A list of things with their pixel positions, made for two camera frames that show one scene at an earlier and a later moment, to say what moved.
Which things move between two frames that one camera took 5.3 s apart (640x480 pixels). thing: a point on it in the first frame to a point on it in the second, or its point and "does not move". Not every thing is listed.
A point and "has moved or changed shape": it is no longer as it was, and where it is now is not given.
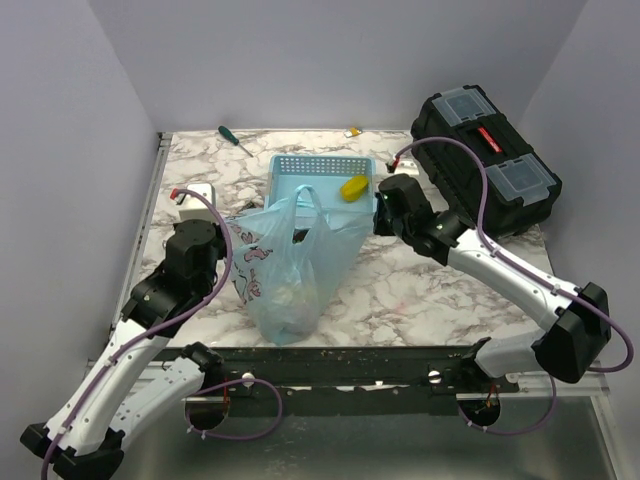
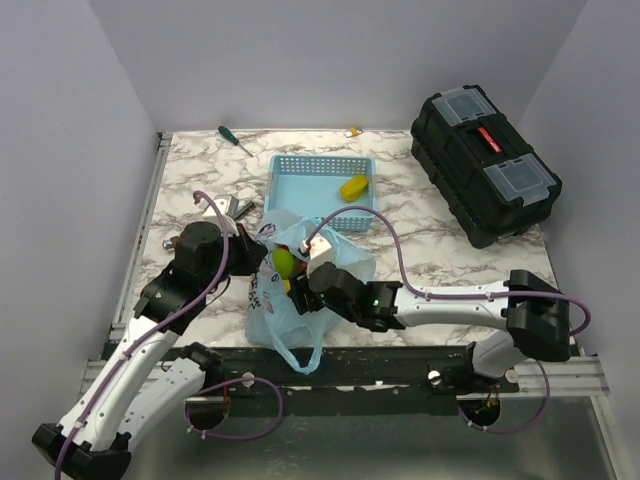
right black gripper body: x=384 y=224 to x=300 y=285
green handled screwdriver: x=228 y=135 does not move
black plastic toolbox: x=522 y=186 does not move
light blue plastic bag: x=285 y=256 has moved or changed shape
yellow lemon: x=354 y=188 does not move
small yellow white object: x=353 y=132 does not move
